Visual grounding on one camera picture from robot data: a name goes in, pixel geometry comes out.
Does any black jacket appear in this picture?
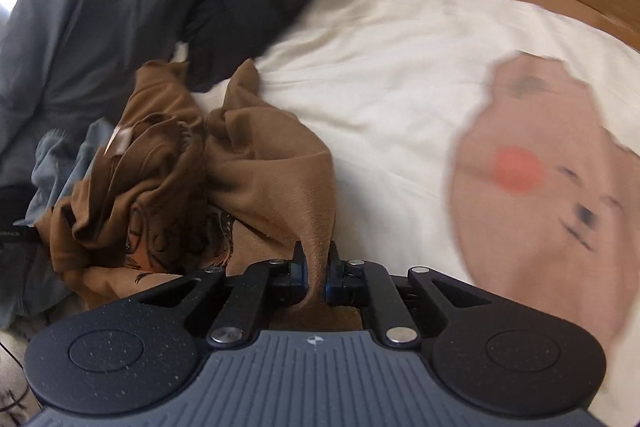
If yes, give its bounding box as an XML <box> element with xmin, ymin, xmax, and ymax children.
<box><xmin>184</xmin><ymin>0</ymin><xmax>427</xmax><ymax>94</ymax></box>

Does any white fluffy black-spotted blanket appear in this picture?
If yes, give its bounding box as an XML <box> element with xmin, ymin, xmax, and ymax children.
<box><xmin>0</xmin><ymin>302</ymin><xmax>47</xmax><ymax>427</ymax></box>

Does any dark grey cloth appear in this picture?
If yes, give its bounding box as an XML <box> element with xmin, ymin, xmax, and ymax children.
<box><xmin>0</xmin><ymin>0</ymin><xmax>228</xmax><ymax>160</ymax></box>

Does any brown printed t-shirt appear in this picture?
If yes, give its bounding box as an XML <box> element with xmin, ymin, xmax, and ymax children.
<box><xmin>47</xmin><ymin>58</ymin><xmax>364</xmax><ymax>334</ymax></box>

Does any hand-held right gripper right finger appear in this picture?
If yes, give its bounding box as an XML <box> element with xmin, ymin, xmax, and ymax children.
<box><xmin>325</xmin><ymin>241</ymin><xmax>493</xmax><ymax>348</ymax></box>

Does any white bear-print blanket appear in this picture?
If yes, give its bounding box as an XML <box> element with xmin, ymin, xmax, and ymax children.
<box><xmin>172</xmin><ymin>0</ymin><xmax>640</xmax><ymax>427</ymax></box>

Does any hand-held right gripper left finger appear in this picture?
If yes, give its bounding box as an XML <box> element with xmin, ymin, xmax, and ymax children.
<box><xmin>131</xmin><ymin>241</ymin><xmax>309</xmax><ymax>351</ymax></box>

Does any blue denim shirt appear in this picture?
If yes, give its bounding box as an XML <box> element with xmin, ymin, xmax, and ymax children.
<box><xmin>22</xmin><ymin>117</ymin><xmax>117</xmax><ymax>229</ymax></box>

